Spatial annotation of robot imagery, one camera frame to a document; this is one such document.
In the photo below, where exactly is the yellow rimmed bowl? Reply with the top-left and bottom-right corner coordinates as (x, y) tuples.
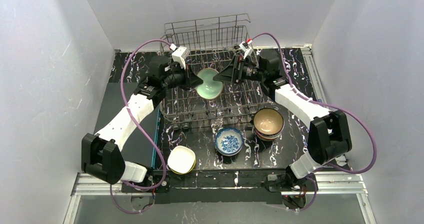
(167, 162), (196, 175)

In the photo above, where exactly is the grey wire dish rack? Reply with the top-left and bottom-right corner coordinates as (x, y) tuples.
(160, 13), (268, 131)

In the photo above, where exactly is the grey mat blue edge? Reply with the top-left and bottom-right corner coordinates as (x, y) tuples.
(92, 83), (163, 174)

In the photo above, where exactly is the blue floral bowl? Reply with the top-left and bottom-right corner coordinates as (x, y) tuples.
(214, 127), (244, 157)

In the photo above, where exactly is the white square bowl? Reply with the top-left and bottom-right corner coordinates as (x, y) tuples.
(167, 145), (196, 173)

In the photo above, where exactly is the tan interior dark bowl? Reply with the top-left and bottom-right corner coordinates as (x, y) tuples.
(252, 108), (284, 135)

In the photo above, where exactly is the orange striped bowl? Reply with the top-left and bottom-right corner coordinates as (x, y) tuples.
(255, 131), (281, 142)

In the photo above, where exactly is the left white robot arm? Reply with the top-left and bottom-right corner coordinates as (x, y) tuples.
(81, 54), (203, 184)

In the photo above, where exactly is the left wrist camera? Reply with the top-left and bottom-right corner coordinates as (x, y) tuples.
(169, 43), (190, 70)

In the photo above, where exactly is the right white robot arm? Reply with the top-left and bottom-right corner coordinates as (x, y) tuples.
(213, 49), (352, 182)

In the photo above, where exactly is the green celadon bowl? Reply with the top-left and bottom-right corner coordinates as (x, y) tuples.
(195, 68), (223, 100)

